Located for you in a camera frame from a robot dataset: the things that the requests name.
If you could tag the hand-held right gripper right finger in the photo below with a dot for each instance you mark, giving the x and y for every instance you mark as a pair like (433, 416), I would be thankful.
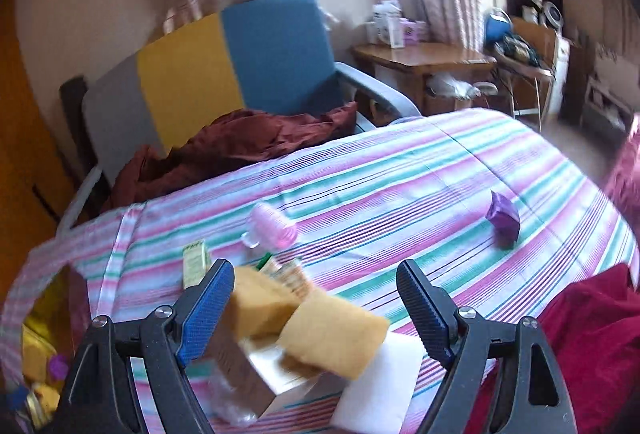
(430, 314)

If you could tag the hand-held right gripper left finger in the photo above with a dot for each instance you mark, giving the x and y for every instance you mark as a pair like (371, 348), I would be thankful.
(205, 314)

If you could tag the yellow sponge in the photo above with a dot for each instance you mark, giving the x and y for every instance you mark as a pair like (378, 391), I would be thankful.
(330, 334)
(260, 299)

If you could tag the pink hair roller clip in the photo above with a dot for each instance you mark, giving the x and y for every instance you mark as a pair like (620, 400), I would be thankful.
(272, 224)

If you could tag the maroon gold storage box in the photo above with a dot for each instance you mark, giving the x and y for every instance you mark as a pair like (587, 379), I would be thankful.
(45, 364)

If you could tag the green label box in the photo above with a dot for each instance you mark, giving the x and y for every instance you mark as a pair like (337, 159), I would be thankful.
(194, 264)

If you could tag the white foam block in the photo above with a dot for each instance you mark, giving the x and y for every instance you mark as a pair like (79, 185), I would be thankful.
(380, 379)

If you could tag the clear plastic bag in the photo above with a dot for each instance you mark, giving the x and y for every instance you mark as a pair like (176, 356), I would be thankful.
(227, 396)

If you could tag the grain snack bar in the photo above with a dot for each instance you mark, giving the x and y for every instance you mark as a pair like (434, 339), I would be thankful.
(285, 271)

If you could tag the purple foil packet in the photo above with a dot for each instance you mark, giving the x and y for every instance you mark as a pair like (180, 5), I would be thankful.
(502, 219)

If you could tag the striped bed sheet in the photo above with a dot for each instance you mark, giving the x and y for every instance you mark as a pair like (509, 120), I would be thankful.
(400, 194)

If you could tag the red cloth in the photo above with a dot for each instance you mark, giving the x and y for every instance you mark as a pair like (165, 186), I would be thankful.
(590, 339)

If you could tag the brown cloth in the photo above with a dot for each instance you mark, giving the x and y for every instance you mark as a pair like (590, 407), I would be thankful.
(225, 144)

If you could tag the white plastic bag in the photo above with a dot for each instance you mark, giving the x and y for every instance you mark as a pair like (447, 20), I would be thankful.
(450, 86)

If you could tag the pink cloth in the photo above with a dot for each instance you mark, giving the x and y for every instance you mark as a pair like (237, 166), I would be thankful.
(625, 169)

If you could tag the wooden side table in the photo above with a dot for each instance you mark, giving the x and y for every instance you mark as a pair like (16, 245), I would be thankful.
(420, 56)

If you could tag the blue yellow grey armchair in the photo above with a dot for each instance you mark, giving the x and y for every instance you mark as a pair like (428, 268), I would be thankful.
(275, 49)

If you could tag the pink box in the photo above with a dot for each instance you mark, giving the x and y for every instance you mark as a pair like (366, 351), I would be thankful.
(414, 31)

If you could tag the white printed box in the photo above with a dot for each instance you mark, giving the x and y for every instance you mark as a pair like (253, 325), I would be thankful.
(387, 26)

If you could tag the blue bag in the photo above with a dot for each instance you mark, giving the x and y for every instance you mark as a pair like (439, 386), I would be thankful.
(496, 28)

